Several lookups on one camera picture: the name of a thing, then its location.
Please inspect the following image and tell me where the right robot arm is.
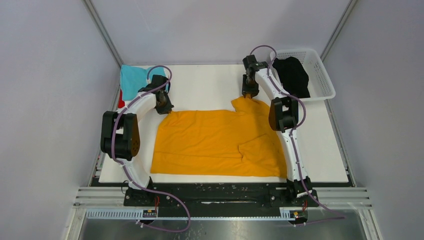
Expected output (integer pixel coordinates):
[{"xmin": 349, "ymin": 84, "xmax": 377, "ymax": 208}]
[{"xmin": 242, "ymin": 61, "xmax": 313, "ymax": 206}]

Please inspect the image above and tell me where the white slotted cable duct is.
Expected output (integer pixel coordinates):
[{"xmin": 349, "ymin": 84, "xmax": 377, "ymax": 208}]
[{"xmin": 85, "ymin": 208, "xmax": 296, "ymax": 221}]

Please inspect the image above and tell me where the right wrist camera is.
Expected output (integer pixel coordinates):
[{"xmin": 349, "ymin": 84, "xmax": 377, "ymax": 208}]
[{"xmin": 242, "ymin": 54, "xmax": 258, "ymax": 69}]

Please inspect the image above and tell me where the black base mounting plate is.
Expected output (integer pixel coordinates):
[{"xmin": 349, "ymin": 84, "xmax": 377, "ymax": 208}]
[{"xmin": 123, "ymin": 182, "xmax": 318, "ymax": 216}]

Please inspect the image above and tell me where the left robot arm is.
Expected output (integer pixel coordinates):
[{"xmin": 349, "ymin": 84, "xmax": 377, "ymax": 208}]
[{"xmin": 100, "ymin": 74, "xmax": 174, "ymax": 206}]

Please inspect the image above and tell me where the black t-shirt in basket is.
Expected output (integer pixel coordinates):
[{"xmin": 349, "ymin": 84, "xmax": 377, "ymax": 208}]
[{"xmin": 272, "ymin": 56, "xmax": 311, "ymax": 99}]

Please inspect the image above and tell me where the orange t-shirt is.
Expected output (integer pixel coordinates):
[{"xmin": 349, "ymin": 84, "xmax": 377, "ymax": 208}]
[{"xmin": 150, "ymin": 97, "xmax": 287, "ymax": 178}]

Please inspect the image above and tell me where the white plastic laundry basket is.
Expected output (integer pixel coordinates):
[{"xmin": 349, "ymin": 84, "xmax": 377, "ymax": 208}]
[{"xmin": 269, "ymin": 48, "xmax": 336, "ymax": 102}]

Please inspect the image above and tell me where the teal folded t-shirt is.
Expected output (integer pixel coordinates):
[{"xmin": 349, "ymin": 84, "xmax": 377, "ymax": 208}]
[{"xmin": 120, "ymin": 65, "xmax": 166, "ymax": 102}]

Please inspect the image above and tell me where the red folded t-shirt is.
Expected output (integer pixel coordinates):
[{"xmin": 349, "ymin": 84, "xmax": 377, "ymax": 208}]
[{"xmin": 117, "ymin": 89, "xmax": 126, "ymax": 109}]

